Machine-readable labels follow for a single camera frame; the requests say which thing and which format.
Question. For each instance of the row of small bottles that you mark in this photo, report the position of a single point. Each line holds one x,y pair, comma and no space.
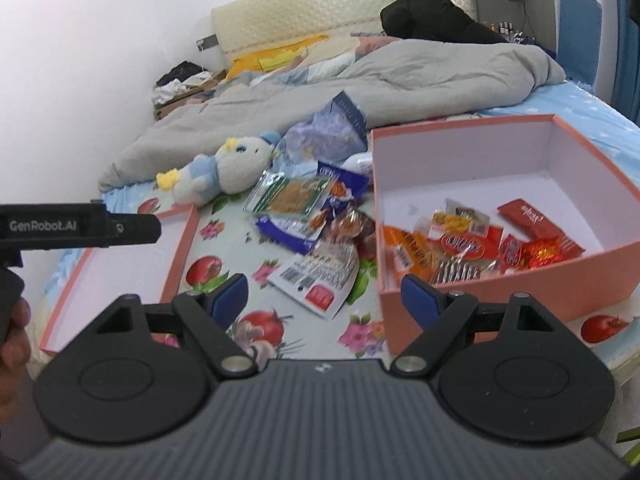
505,30

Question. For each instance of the brown candy wrapper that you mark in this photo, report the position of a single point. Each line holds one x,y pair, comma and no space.
350,225

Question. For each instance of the orange snack packet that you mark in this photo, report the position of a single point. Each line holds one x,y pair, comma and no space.
405,252

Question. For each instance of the wall switch plate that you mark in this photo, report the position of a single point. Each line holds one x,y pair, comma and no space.
207,42

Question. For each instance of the dark blue snack packet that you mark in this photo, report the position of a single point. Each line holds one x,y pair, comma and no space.
350,180

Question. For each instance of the small red white snack packet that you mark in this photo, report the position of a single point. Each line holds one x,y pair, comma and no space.
462,246
511,252

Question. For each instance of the red long snack packet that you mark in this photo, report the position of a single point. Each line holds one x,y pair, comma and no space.
525,217

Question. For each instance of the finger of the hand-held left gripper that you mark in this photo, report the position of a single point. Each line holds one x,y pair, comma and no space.
137,229

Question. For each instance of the blue curtain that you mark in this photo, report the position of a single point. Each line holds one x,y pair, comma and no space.
627,60

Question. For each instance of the green clear snack packet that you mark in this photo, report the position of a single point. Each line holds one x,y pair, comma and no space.
290,195

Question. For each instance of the pink cardboard box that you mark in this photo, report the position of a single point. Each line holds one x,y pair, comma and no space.
475,150

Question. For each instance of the pile of clothes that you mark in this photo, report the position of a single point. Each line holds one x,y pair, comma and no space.
175,77

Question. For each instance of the person's left hand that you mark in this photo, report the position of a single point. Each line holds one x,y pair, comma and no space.
12,360

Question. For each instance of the blue chair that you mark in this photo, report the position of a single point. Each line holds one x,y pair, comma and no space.
580,35

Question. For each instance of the white and blue plush duck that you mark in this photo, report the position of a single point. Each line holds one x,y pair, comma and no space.
235,165

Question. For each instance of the black jacket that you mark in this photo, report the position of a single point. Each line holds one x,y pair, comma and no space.
430,17

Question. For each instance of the yellow snack packet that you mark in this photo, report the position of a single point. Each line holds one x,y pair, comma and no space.
455,220

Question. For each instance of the large red label snack packet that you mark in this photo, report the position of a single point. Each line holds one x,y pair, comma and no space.
315,275

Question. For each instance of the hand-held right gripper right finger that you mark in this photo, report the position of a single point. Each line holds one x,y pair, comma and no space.
419,300

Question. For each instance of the pink box lid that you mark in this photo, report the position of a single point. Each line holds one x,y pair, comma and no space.
115,275

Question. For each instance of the blue white snack packet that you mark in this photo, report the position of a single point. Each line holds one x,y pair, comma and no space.
285,232

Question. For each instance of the grey duvet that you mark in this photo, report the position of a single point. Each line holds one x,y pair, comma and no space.
400,80

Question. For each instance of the purple floral gift bag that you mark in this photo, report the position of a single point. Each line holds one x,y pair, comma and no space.
325,130

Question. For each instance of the cardboard box nightstand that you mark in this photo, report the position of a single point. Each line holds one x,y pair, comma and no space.
170,107

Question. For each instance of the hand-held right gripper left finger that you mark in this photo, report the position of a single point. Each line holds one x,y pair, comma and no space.
230,300

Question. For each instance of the cream quilted headboard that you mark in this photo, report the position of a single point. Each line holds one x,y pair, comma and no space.
325,5

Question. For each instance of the red gold snack packet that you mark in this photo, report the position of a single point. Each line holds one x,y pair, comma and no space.
545,255

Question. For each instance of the yellow pillow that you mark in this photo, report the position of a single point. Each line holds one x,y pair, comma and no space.
250,62

